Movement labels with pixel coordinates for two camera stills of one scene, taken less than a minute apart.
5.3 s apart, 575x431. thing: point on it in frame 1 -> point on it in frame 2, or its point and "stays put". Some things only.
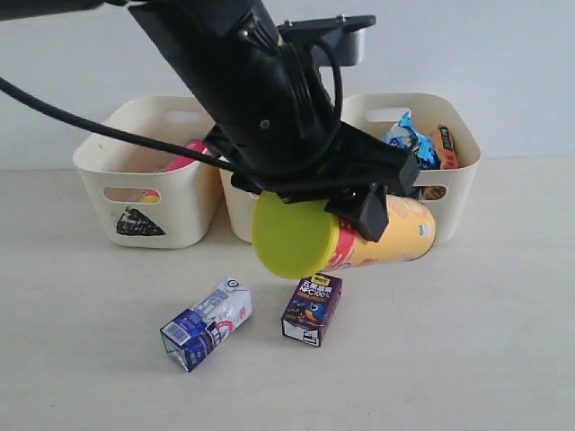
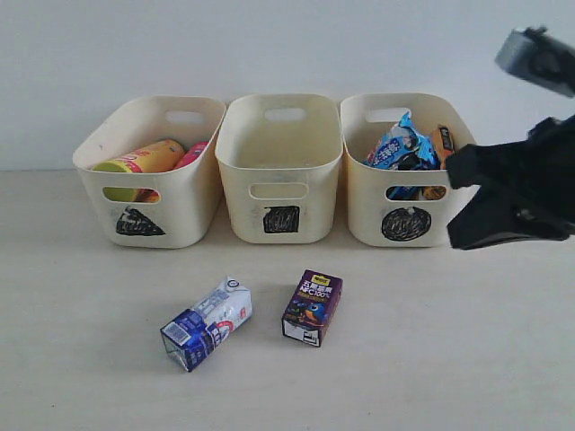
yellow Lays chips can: x=304 y=240 -> x=158 y=156
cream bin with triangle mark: x=140 y=202 stays put
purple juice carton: x=312 y=308 stays put
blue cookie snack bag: x=405 y=135 stays put
